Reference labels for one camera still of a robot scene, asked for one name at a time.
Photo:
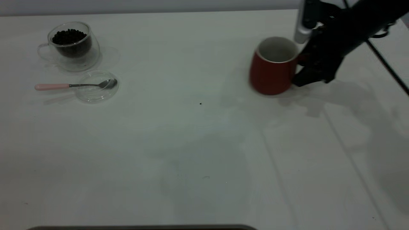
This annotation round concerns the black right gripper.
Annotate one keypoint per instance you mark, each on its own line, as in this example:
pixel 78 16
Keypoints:
pixel 335 38

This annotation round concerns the red ceramic mug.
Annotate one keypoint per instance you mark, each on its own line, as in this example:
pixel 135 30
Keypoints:
pixel 270 76

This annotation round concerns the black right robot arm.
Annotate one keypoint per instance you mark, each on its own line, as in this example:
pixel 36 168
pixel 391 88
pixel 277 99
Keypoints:
pixel 380 14

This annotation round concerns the clear glass lid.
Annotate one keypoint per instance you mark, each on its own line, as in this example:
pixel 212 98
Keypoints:
pixel 96 94

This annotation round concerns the dark coffee beans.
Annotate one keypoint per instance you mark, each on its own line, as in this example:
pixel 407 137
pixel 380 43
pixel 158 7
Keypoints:
pixel 69 38

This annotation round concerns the clear double-wall glass cup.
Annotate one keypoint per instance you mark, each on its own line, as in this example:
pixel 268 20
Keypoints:
pixel 76 62

